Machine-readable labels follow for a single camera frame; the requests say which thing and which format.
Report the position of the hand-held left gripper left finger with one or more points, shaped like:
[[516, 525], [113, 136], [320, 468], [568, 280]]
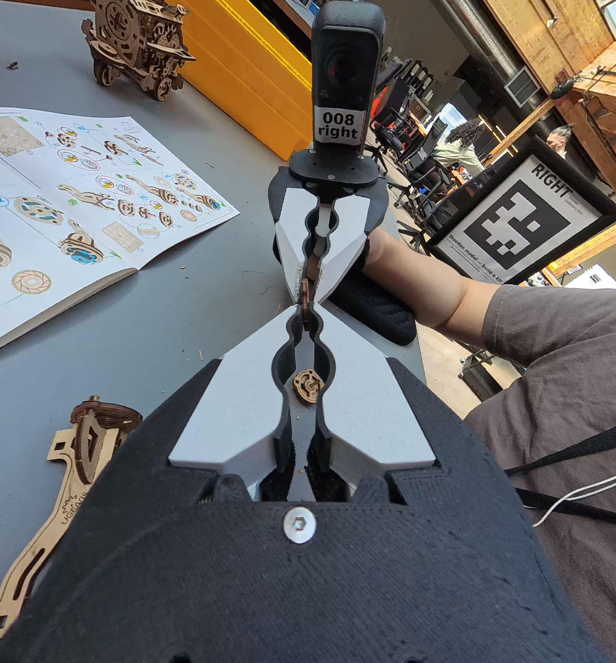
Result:
[[235, 414]]

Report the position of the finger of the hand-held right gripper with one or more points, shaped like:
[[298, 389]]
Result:
[[349, 238], [293, 238]]

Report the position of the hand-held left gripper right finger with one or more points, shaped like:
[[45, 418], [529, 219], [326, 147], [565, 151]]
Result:
[[375, 414]]

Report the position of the round wooden model part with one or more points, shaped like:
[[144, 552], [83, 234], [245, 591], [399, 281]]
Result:
[[304, 305]]

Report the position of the person's right forearm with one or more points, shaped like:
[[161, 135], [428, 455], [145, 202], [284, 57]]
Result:
[[422, 279]]

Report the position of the assembled wooden model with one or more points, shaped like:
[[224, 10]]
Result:
[[132, 46]]

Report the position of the person's right hand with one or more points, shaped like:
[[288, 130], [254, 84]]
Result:
[[318, 267]]

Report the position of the yellow plastic bin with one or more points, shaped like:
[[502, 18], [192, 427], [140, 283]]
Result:
[[287, 52], [246, 88]]

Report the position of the wooden gear part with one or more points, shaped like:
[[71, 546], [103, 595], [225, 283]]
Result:
[[308, 386]]

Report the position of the black wrist rest pad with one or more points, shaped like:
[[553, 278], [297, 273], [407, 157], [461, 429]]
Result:
[[380, 316]]

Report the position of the black office chair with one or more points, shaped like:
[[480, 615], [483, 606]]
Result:
[[422, 176], [388, 142]]

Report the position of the black cart base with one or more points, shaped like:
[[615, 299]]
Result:
[[486, 373]]

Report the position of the black framed marker sign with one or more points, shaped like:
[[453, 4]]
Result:
[[515, 222]]

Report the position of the person's grey shirt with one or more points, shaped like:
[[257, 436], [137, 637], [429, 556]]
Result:
[[572, 362]]

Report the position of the hanging black lamp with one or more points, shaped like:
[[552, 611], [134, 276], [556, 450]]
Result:
[[562, 88]]

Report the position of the instruction booklet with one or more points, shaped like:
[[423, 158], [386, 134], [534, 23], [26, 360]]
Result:
[[38, 321]]

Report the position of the white box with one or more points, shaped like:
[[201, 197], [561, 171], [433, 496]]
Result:
[[595, 277]]

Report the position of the grey ventilation duct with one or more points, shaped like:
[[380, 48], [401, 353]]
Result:
[[479, 41]]

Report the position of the wall vent grille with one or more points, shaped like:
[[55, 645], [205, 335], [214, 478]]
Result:
[[523, 85]]

